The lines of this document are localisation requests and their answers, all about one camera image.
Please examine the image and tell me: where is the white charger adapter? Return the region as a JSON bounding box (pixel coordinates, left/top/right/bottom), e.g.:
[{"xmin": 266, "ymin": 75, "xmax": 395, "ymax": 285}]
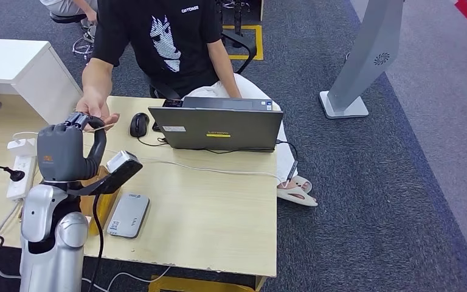
[{"xmin": 7, "ymin": 138, "xmax": 41, "ymax": 157}]

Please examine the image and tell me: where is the white slipper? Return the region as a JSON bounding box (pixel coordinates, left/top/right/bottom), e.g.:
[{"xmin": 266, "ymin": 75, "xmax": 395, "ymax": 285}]
[
  {"xmin": 291, "ymin": 175, "xmax": 314, "ymax": 194},
  {"xmin": 277, "ymin": 185, "xmax": 319, "ymax": 207}
]

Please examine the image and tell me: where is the person's right hand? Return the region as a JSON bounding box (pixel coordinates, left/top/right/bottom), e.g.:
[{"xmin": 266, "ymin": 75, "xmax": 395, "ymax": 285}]
[{"xmin": 75, "ymin": 86, "xmax": 120, "ymax": 130}]

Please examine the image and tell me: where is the black mouse cable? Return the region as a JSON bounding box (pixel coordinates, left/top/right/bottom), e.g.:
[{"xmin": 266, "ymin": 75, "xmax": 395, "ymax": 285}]
[{"xmin": 136, "ymin": 136, "xmax": 169, "ymax": 147}]

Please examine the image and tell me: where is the grey kiosk stand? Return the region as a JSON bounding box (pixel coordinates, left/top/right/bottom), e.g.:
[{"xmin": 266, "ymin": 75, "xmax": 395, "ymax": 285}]
[{"xmin": 319, "ymin": 0, "xmax": 406, "ymax": 120}]

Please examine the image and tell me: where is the black laptop power cable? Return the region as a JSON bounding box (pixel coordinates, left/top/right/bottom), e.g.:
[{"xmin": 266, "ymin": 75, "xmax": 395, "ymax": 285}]
[{"xmin": 275, "ymin": 139, "xmax": 300, "ymax": 189}]

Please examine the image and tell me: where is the grey card reader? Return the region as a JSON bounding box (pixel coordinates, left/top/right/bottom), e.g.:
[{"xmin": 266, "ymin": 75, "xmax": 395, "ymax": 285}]
[{"xmin": 106, "ymin": 192, "xmax": 151, "ymax": 239}]

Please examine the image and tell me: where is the long white cable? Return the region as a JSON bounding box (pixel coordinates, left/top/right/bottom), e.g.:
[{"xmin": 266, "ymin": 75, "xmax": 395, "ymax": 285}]
[{"xmin": 12, "ymin": 131, "xmax": 283, "ymax": 182}]

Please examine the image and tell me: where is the white power strip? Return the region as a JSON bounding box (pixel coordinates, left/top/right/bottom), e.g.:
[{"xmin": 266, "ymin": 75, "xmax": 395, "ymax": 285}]
[{"xmin": 6, "ymin": 155, "xmax": 37, "ymax": 201}]

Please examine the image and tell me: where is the white cabinet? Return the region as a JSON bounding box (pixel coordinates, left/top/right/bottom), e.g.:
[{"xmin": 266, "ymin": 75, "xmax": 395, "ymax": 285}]
[{"xmin": 0, "ymin": 38, "xmax": 83, "ymax": 126}]

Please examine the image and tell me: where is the cardboard box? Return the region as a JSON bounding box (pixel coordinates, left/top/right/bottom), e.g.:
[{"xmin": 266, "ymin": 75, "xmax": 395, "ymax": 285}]
[{"xmin": 79, "ymin": 165, "xmax": 120, "ymax": 237}]

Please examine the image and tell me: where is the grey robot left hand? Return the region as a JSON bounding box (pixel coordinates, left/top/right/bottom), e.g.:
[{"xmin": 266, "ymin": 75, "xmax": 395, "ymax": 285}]
[{"xmin": 36, "ymin": 112, "xmax": 108, "ymax": 183}]

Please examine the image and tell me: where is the person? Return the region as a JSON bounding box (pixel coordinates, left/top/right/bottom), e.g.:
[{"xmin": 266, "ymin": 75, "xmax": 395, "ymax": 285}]
[
  {"xmin": 75, "ymin": 0, "xmax": 319, "ymax": 208},
  {"xmin": 39, "ymin": 0, "xmax": 98, "ymax": 43}
]

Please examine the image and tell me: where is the grey laptop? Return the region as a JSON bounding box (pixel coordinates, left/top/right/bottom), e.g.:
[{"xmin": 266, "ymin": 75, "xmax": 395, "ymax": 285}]
[{"xmin": 148, "ymin": 96, "xmax": 284, "ymax": 153}]

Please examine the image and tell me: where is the black plug with cable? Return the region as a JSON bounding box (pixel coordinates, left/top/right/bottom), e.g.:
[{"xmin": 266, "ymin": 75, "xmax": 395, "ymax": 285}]
[{"xmin": 0, "ymin": 165, "xmax": 26, "ymax": 183}]

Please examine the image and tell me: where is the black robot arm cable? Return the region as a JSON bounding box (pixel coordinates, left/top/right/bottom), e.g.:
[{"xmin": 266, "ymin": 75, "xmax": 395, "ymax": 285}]
[{"xmin": 88, "ymin": 193, "xmax": 105, "ymax": 292}]

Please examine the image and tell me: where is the black computer mouse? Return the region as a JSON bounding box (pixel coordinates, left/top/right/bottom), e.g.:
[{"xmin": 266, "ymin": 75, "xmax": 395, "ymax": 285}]
[{"xmin": 129, "ymin": 113, "xmax": 150, "ymax": 138}]

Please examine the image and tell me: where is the black round stool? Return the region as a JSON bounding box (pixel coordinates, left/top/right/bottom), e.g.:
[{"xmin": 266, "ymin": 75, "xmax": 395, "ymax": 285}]
[{"xmin": 49, "ymin": 12, "xmax": 97, "ymax": 61}]

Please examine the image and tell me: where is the white floor cable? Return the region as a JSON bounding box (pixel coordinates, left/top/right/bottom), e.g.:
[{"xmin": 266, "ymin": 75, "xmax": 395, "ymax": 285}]
[{"xmin": 81, "ymin": 265, "xmax": 173, "ymax": 292}]

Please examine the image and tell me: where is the yellow floor tape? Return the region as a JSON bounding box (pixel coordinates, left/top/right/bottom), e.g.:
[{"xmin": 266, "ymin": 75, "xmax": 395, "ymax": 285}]
[
  {"xmin": 222, "ymin": 24, "xmax": 265, "ymax": 61},
  {"xmin": 148, "ymin": 275, "xmax": 258, "ymax": 292}
]

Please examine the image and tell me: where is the white power strip cord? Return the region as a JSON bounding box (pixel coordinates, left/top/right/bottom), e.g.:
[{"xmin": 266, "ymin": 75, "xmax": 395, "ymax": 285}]
[{"xmin": 0, "ymin": 199, "xmax": 22, "ymax": 280}]

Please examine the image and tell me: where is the black equipment stand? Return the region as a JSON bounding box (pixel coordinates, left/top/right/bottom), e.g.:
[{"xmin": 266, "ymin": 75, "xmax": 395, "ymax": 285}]
[{"xmin": 216, "ymin": 0, "xmax": 246, "ymax": 48}]

